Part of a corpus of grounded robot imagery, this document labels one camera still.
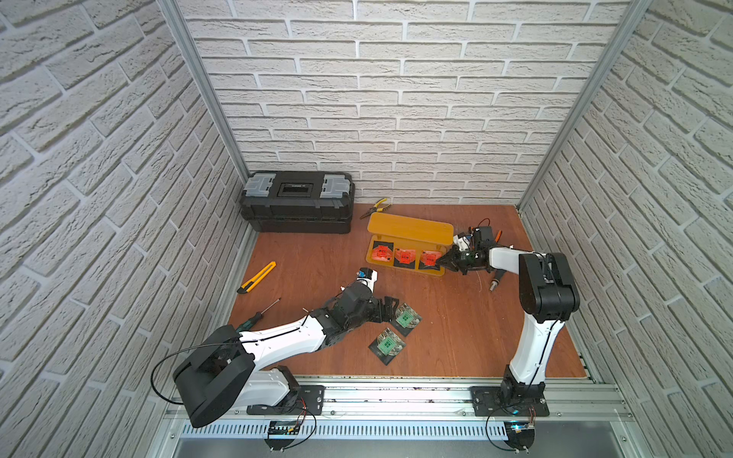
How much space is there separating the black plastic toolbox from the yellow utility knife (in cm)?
16

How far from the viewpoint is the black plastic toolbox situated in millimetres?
1000

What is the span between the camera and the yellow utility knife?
962 millimetres
